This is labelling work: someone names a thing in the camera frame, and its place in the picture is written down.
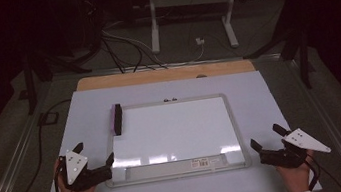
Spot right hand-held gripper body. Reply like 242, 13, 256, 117
256, 123, 334, 174

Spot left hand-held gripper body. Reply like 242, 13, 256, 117
60, 143, 116, 192

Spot purple and black board eraser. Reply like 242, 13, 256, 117
107, 102, 126, 137

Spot silver framed whiteboard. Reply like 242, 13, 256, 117
95, 89, 253, 190

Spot person's right hand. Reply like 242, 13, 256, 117
273, 150, 321, 192

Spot white table cover sheet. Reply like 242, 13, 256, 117
23, 58, 323, 192

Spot black tripod stand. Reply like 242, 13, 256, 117
235, 0, 320, 98
18, 43, 97, 116

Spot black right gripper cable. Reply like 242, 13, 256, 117
302, 149, 341, 192

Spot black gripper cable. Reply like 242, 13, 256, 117
302, 149, 341, 192
0, 98, 86, 192

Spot black square floor bracket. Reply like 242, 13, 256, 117
36, 110, 61, 128

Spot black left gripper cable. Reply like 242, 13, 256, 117
0, 98, 86, 192

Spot bundle of black floor cables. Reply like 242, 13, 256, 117
99, 19, 170, 78

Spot white plug with cable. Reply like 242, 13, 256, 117
164, 36, 209, 68

